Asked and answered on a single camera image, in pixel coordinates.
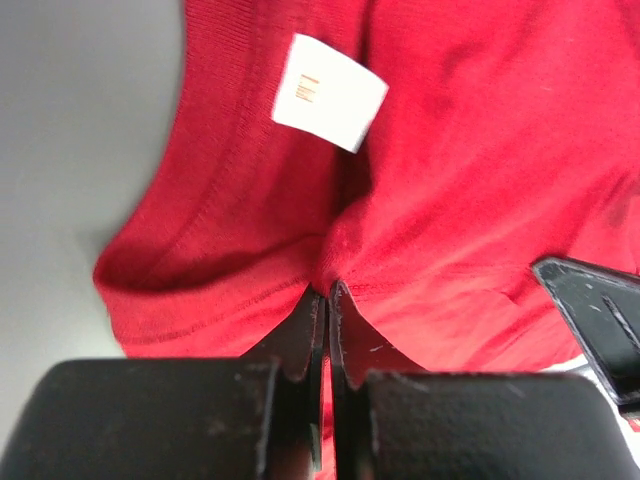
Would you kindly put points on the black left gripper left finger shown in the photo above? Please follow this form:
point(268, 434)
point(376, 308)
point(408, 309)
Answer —
point(256, 416)

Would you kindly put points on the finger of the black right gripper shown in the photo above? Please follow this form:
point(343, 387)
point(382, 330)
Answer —
point(601, 308)

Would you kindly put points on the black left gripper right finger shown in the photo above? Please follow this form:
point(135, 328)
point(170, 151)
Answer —
point(395, 420)

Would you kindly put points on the dark red t-shirt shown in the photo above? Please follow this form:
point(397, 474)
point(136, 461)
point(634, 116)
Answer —
point(425, 153)

